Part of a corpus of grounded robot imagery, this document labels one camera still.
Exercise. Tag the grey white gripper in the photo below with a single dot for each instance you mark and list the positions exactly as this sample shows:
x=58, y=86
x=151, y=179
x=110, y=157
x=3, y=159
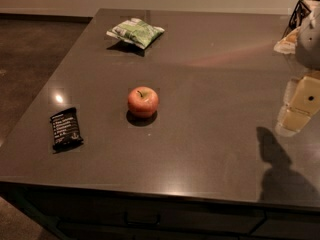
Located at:
x=309, y=44

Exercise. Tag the red apple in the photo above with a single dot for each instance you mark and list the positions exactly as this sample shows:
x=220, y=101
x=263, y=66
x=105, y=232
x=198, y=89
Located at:
x=143, y=102

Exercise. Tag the green jalapeno chip bag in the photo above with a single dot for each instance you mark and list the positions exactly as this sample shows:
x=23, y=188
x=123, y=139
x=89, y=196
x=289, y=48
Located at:
x=136, y=32

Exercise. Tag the snack in basket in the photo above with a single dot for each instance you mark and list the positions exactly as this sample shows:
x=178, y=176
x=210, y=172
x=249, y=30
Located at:
x=287, y=45

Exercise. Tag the black snack bar wrapper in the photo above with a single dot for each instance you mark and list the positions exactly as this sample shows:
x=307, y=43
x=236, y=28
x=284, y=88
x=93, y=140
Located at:
x=66, y=130

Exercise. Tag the dark cabinet drawer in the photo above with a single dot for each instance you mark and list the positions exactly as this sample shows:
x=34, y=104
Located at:
x=145, y=213

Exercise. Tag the black wire basket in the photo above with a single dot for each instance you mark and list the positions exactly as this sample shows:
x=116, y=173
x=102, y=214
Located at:
x=302, y=9

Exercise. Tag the black drawer handle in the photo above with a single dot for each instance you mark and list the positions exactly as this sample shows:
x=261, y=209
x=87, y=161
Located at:
x=142, y=220

